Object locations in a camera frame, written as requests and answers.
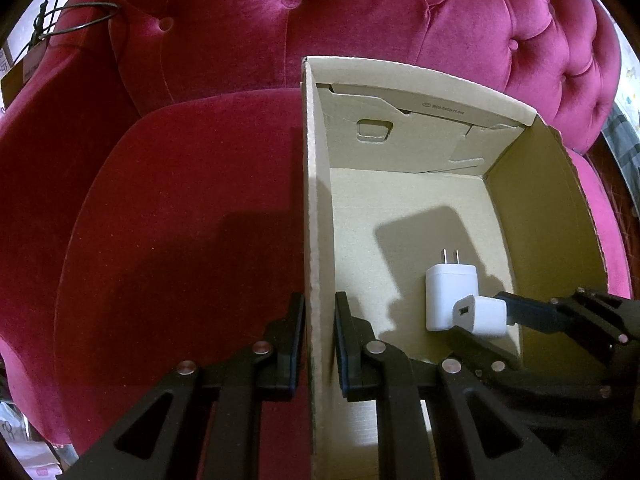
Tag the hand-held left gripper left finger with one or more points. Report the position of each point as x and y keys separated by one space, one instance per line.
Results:
x=295 y=350

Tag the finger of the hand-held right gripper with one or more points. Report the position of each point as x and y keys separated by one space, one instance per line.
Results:
x=540 y=315
x=500 y=367

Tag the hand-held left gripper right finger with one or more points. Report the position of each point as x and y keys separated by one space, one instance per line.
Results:
x=342 y=350

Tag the small white charger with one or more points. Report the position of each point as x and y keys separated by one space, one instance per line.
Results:
x=482 y=317

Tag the large white charger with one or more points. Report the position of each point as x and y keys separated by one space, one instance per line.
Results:
x=445 y=290

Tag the cardboard box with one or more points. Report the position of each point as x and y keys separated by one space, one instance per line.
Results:
x=400 y=200

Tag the red velvet tufted sofa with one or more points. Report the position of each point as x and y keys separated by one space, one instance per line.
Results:
x=200 y=185

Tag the grey plaid blanket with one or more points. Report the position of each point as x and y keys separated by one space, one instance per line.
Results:
x=625 y=135

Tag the brown cardboard tag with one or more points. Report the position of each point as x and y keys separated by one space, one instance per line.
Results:
x=27 y=67

